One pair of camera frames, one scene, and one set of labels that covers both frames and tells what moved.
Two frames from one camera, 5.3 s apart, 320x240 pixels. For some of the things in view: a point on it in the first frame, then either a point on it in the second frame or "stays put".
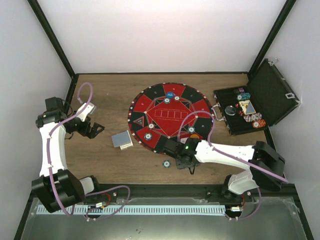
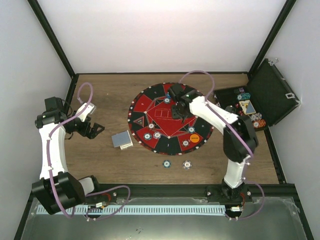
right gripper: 180,166 to 175,115
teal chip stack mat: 191,129 stays put
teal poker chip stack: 148,136 stays put
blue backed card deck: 121,139 stays put
